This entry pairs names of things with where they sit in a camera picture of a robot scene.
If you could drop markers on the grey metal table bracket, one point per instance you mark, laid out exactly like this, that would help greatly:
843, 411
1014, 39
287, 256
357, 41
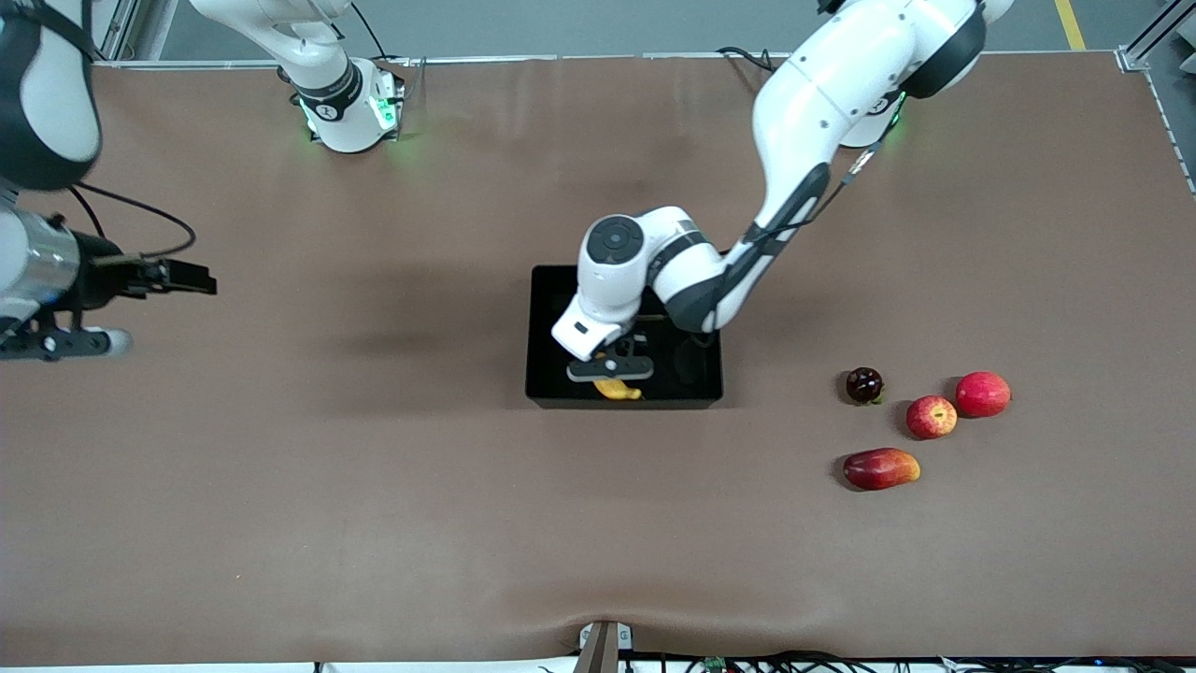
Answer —
603, 645

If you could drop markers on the dark purple mangosteen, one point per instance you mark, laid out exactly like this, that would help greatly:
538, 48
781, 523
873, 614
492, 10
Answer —
864, 385

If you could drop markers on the red mango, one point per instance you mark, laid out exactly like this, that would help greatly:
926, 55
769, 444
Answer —
878, 469

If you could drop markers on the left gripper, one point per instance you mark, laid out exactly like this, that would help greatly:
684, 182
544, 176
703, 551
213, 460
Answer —
626, 348

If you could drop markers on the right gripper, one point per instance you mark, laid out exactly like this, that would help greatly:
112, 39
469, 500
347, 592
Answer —
96, 271

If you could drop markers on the red peach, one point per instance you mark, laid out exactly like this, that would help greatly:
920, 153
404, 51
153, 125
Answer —
983, 394

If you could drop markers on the brown table cover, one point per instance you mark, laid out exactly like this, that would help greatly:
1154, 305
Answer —
467, 523

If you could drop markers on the small red yellow apple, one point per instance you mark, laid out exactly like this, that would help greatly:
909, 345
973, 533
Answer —
932, 418

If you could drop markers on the black plastic box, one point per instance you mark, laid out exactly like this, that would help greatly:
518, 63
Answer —
691, 374

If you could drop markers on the yellow banana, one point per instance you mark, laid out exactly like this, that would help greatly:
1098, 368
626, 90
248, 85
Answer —
617, 390

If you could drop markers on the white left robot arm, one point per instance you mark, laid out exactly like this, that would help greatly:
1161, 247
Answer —
822, 93

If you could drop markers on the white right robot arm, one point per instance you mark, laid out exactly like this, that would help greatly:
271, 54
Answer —
56, 84

